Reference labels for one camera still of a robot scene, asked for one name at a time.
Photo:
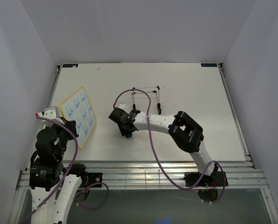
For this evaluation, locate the aluminium rail frame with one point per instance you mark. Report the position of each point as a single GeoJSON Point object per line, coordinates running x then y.
{"type": "Point", "coordinates": [146, 175]}

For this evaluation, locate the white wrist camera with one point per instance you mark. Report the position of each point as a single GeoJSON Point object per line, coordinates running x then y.
{"type": "Point", "coordinates": [121, 106]}
{"type": "Point", "coordinates": [50, 115]}

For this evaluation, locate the blue table label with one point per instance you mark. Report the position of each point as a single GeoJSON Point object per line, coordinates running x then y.
{"type": "Point", "coordinates": [69, 65]}
{"type": "Point", "coordinates": [209, 65]}

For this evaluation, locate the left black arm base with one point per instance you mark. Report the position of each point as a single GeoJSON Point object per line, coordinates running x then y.
{"type": "Point", "coordinates": [90, 178]}

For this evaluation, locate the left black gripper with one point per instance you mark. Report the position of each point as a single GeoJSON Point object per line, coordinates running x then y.
{"type": "Point", "coordinates": [72, 123]}

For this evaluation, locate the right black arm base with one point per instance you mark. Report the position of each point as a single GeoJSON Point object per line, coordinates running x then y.
{"type": "Point", "coordinates": [214, 185]}

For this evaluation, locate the left blue table label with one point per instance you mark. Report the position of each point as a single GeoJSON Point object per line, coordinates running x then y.
{"type": "Point", "coordinates": [69, 65]}

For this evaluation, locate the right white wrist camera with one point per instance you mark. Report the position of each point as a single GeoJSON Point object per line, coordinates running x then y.
{"type": "Point", "coordinates": [121, 106]}

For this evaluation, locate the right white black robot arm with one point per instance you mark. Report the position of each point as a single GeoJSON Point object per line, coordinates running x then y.
{"type": "Point", "coordinates": [186, 133]}

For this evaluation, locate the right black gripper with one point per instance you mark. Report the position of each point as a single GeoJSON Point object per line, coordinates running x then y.
{"type": "Point", "coordinates": [123, 131]}

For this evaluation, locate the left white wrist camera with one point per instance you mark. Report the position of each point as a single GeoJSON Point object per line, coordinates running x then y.
{"type": "Point", "coordinates": [50, 115]}

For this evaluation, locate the yellow framed whiteboard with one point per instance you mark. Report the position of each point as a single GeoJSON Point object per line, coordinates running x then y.
{"type": "Point", "coordinates": [78, 107]}

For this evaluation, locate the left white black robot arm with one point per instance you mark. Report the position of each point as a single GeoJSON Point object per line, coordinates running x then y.
{"type": "Point", "coordinates": [53, 186]}

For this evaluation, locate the blue bone-shaped eraser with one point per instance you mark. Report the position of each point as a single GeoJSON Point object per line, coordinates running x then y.
{"type": "Point", "coordinates": [129, 135]}

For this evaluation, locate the right blue table label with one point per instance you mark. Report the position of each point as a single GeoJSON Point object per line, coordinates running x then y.
{"type": "Point", "coordinates": [209, 65]}

